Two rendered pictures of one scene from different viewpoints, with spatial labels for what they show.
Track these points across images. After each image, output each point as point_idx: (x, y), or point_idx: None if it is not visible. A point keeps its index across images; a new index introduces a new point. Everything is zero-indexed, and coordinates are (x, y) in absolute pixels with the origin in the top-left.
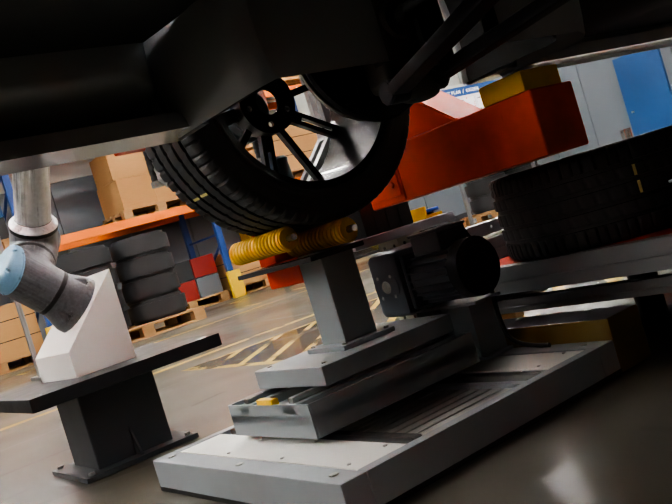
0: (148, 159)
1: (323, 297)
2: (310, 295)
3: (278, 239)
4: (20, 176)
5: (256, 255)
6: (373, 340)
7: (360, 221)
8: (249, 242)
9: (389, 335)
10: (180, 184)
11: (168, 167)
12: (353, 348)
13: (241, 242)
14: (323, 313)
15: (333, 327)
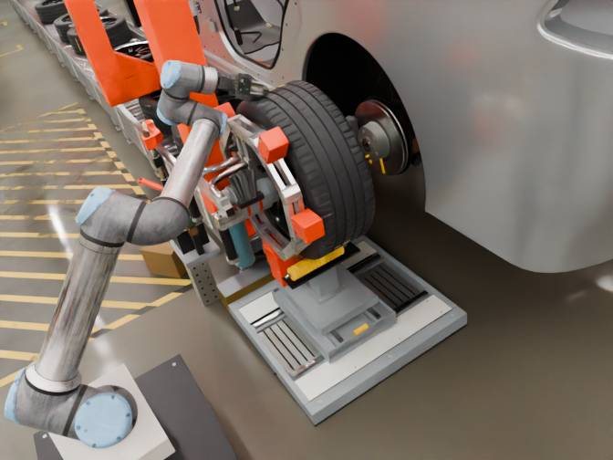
0: (232, 244)
1: (329, 271)
2: (318, 275)
3: (343, 249)
4: (89, 326)
5: (320, 266)
6: (342, 278)
7: (204, 234)
8: (315, 261)
9: (342, 273)
10: (338, 242)
11: (340, 235)
12: (348, 285)
13: (303, 265)
14: (327, 279)
15: (332, 283)
